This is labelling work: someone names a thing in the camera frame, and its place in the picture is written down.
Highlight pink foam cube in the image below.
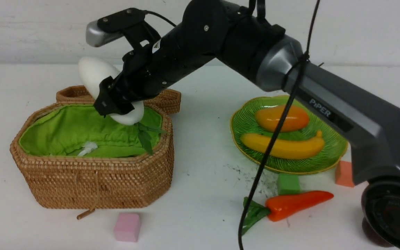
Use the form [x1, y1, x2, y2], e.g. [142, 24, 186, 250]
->
[114, 212, 141, 242]

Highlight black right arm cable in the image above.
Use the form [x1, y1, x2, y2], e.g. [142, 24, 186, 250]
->
[238, 0, 321, 250]

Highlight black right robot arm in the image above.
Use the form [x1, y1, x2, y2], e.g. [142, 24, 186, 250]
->
[85, 0, 400, 249]

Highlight orange foam cube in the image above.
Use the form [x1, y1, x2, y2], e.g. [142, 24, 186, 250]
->
[335, 160, 355, 188]

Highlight green glass leaf plate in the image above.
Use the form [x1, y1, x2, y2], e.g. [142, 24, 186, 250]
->
[230, 95, 349, 175]

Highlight orange toy carrot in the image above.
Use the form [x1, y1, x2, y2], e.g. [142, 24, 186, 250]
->
[242, 191, 334, 235]

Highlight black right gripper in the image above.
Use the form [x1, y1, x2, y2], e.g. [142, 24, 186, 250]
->
[93, 21, 221, 116]

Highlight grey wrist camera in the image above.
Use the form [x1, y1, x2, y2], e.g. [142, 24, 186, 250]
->
[85, 8, 161, 50]

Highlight white toy radish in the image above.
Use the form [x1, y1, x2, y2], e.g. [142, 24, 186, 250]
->
[78, 57, 167, 156]

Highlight woven rattan basket green lining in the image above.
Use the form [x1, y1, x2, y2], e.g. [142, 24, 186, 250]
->
[10, 102, 175, 220]

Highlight purple toy mangosteen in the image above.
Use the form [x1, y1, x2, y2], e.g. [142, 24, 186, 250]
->
[361, 217, 394, 248]

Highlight woven rattan basket lid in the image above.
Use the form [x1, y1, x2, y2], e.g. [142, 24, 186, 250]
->
[56, 85, 182, 114]

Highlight orange yellow toy mango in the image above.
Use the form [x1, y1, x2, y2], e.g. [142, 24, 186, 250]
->
[254, 105, 310, 133]

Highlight green foam cube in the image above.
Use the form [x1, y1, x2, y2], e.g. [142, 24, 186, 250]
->
[277, 173, 301, 195]

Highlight yellow toy banana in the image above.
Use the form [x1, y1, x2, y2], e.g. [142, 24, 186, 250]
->
[240, 130, 325, 160]

